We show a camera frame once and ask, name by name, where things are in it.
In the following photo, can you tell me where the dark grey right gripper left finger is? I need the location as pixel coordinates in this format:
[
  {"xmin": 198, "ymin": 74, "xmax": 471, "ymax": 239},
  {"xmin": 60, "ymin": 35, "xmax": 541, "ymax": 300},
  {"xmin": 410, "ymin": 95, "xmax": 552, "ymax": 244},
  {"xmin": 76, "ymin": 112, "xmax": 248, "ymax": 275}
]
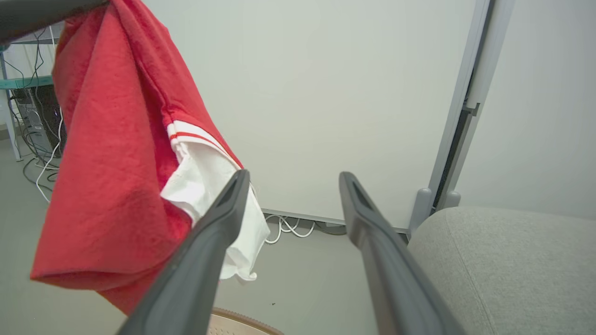
[{"xmin": 116, "ymin": 169, "xmax": 251, "ymax": 335}]

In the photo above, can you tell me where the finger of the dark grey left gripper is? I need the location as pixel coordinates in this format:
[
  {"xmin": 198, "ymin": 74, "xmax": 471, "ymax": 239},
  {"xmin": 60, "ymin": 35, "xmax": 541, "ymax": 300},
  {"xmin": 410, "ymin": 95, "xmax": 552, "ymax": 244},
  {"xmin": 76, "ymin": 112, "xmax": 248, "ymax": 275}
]
[{"xmin": 0, "ymin": 0, "xmax": 110, "ymax": 45}]

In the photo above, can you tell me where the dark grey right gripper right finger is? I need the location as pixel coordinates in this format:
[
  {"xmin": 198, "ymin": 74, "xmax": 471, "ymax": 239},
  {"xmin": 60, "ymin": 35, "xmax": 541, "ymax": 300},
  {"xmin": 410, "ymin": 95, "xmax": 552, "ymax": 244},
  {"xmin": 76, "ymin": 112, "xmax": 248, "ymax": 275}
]
[{"xmin": 339, "ymin": 171, "xmax": 466, "ymax": 335}]

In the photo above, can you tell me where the red shirt with white sleeves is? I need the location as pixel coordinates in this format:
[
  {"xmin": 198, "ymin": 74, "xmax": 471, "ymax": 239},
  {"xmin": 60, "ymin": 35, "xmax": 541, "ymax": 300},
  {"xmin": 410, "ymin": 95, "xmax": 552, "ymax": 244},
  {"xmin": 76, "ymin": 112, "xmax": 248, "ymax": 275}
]
[{"xmin": 30, "ymin": 0, "xmax": 271, "ymax": 316}]

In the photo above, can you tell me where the cream perforated laundry basket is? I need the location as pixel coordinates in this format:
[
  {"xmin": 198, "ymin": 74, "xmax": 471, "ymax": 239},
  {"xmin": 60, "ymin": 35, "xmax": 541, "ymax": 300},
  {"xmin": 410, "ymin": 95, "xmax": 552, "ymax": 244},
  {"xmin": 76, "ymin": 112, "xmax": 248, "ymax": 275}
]
[{"xmin": 207, "ymin": 307, "xmax": 284, "ymax": 335}]

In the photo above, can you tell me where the grey metal desk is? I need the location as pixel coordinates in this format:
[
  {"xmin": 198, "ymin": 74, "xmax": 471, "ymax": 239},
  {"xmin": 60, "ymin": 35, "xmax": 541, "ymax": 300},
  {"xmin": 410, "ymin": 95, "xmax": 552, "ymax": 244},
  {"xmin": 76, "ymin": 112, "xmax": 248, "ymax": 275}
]
[{"xmin": 0, "ymin": 35, "xmax": 63, "ymax": 162}]

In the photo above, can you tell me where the black computer tower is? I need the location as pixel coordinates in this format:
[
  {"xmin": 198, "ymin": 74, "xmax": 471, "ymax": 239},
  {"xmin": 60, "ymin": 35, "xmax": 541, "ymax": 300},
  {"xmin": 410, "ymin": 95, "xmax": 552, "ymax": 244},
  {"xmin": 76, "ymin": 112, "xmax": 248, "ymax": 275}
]
[{"xmin": 11, "ymin": 86, "xmax": 67, "ymax": 158}]

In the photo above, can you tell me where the grey fabric sofa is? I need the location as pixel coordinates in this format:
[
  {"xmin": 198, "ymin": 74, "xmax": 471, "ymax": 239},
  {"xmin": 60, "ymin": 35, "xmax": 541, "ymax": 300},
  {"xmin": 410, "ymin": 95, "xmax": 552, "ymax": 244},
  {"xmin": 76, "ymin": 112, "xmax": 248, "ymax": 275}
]
[{"xmin": 407, "ymin": 206, "xmax": 596, "ymax": 335}]

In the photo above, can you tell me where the wide white partition panel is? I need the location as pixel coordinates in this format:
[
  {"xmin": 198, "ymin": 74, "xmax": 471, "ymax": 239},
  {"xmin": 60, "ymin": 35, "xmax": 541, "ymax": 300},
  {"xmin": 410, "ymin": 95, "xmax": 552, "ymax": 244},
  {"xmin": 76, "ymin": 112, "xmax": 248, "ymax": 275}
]
[{"xmin": 140, "ymin": 0, "xmax": 492, "ymax": 233}]

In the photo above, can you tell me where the narrow white partition panel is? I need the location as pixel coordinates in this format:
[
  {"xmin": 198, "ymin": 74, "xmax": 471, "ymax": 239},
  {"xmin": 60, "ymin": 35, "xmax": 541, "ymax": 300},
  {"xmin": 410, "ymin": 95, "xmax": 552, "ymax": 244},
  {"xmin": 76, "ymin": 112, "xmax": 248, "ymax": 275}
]
[{"xmin": 442, "ymin": 0, "xmax": 596, "ymax": 220}]

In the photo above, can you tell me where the black floor cable under partition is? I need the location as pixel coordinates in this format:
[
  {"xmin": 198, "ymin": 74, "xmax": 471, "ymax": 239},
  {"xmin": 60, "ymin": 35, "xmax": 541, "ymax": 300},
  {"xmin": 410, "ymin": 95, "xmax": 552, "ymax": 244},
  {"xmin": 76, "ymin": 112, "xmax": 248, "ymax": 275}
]
[{"xmin": 315, "ymin": 221, "xmax": 348, "ymax": 236}]

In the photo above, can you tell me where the coiled white floor cable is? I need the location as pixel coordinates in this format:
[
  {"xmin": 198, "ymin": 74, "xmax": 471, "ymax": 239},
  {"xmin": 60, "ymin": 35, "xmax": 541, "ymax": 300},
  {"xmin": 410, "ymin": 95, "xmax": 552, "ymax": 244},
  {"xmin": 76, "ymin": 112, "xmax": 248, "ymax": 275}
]
[{"xmin": 264, "ymin": 214, "xmax": 317, "ymax": 245}]

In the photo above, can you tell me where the black cable bundle by desk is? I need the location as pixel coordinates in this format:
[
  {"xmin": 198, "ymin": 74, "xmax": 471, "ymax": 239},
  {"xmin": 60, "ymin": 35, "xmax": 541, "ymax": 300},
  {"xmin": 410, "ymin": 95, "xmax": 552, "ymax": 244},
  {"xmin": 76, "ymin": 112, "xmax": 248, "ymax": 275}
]
[{"xmin": 4, "ymin": 28, "xmax": 61, "ymax": 183}]

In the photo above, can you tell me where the long white cable by desk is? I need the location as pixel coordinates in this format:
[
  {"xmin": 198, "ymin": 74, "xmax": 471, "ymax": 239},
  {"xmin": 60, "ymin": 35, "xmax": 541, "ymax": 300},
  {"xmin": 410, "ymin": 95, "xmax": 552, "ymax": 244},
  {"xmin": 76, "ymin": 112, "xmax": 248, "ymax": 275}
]
[{"xmin": 35, "ymin": 28, "xmax": 64, "ymax": 204}]

